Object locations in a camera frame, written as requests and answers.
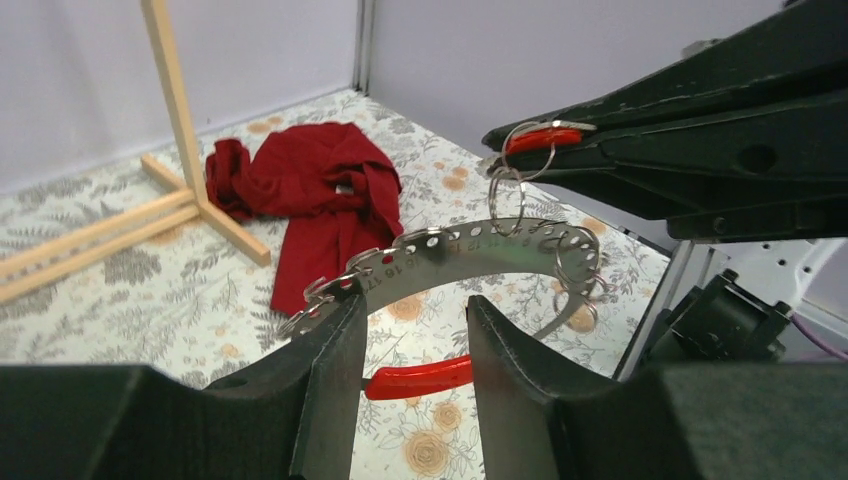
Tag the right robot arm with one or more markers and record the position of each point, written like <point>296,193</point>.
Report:
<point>738,315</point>

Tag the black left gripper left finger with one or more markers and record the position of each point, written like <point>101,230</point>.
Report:
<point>291,415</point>

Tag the red cloth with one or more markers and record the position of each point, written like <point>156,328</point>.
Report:
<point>338,191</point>

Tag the floral table cover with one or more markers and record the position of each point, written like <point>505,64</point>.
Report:
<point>191,304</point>

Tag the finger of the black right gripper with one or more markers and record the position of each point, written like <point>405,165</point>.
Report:
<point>723,173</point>
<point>775,82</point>

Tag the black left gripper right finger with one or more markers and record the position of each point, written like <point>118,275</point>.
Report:
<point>542,416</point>

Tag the metal keyring with red handle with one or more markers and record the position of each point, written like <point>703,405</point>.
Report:
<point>425,259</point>

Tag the red key tag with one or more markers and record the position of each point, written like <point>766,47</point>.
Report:
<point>542,138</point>

